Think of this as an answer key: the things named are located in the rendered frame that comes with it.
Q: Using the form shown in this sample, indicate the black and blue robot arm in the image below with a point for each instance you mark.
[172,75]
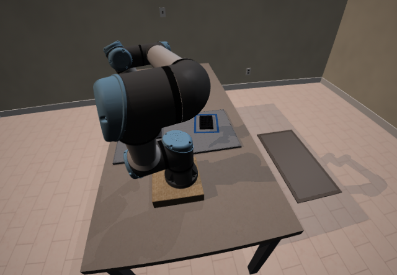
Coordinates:
[136,105]

